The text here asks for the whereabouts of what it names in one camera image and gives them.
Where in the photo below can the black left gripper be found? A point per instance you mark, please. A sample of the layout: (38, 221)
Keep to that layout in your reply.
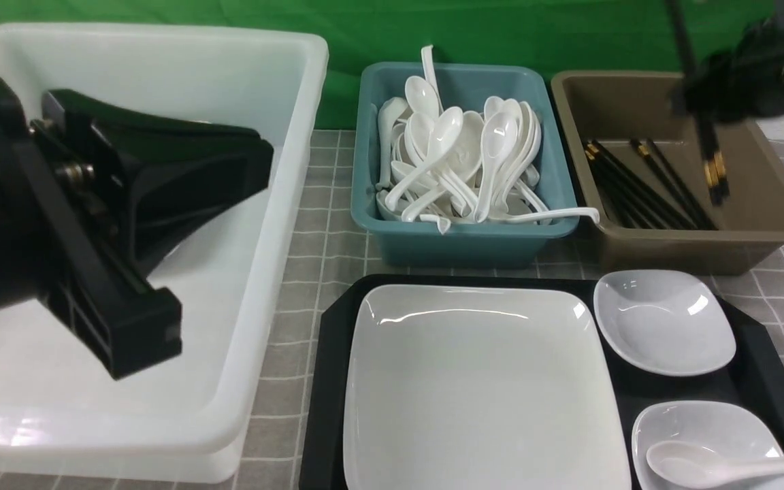
(92, 199)

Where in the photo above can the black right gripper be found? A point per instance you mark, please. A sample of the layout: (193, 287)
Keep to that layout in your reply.
(746, 81)

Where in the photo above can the black chopstick gold band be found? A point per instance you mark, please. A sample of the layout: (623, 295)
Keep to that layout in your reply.
(716, 173)
(689, 63)

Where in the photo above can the white bowl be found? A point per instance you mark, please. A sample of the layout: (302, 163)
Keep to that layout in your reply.
(664, 322)
(721, 427)

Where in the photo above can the white ceramic soup spoon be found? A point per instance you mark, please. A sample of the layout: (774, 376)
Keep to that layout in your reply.
(697, 467)

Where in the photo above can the large white square plate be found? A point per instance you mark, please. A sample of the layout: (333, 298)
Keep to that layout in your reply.
(479, 388)

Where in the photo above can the brown plastic chopstick bin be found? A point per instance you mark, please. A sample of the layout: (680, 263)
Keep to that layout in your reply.
(612, 107)

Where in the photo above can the black chopstick in bin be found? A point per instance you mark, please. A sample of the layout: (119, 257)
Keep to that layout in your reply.
(635, 203)
(660, 166)

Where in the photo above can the green backdrop cloth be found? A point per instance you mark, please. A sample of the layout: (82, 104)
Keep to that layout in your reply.
(546, 36)

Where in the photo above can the large translucent white bin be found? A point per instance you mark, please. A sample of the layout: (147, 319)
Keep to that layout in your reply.
(185, 420)

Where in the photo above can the white spoon over bin edge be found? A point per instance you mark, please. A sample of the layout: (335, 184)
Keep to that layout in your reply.
(591, 213)

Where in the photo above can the white spoon right top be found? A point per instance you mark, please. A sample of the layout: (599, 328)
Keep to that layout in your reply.
(498, 138)

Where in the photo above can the teal plastic spoon bin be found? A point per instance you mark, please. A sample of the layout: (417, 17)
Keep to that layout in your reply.
(483, 246)

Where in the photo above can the white spoon centre top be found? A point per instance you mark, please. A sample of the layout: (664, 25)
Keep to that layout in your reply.
(441, 136)

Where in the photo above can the white spoon left side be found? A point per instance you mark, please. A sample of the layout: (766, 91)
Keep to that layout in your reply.
(388, 114)

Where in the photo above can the white spoon standing at back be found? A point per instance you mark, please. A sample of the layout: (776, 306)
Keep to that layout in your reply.
(430, 73)

